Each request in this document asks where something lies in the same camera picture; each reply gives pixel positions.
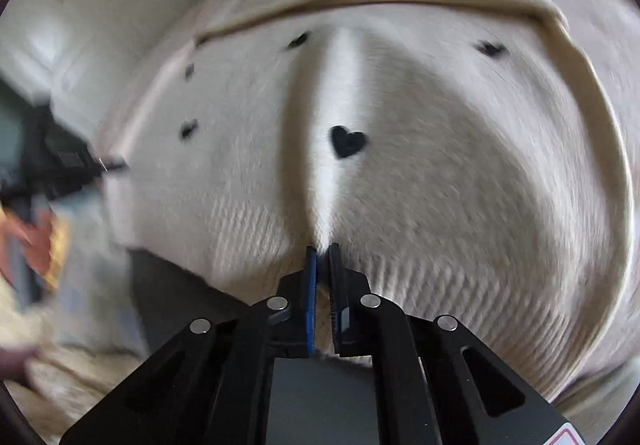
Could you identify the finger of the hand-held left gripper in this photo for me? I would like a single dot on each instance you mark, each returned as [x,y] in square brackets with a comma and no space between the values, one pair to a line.
[112,165]

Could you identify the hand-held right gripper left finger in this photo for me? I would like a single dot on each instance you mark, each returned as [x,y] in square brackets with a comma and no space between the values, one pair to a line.
[311,286]

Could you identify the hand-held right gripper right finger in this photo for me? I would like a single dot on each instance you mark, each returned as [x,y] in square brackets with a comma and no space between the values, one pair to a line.
[334,286]

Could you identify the cream sweater with black hearts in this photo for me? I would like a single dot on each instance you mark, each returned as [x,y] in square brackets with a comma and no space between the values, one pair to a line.
[450,205]

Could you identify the person's left hand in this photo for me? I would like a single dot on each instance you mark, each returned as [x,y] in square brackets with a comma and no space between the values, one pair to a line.
[27,240]

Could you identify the beige patterned cloth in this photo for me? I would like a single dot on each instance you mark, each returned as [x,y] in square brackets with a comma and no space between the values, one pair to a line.
[55,375]

